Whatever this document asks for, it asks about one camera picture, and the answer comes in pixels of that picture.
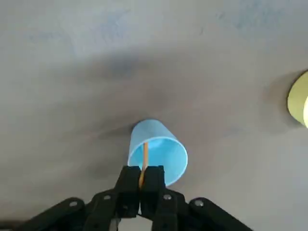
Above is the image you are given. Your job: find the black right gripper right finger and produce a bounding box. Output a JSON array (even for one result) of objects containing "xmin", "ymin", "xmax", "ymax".
[{"xmin": 140, "ymin": 165, "xmax": 254, "ymax": 231}]

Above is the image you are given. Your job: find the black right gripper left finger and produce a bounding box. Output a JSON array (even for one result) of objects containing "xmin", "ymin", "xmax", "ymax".
[{"xmin": 0, "ymin": 165, "xmax": 141, "ymax": 231}]

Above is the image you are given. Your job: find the blue plastic cup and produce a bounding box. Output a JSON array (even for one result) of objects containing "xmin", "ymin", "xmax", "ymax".
[{"xmin": 128, "ymin": 118, "xmax": 189, "ymax": 187}]

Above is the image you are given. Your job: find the yellow plastic bowl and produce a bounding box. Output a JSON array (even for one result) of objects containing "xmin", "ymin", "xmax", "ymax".
[{"xmin": 286, "ymin": 69, "xmax": 308, "ymax": 129}]

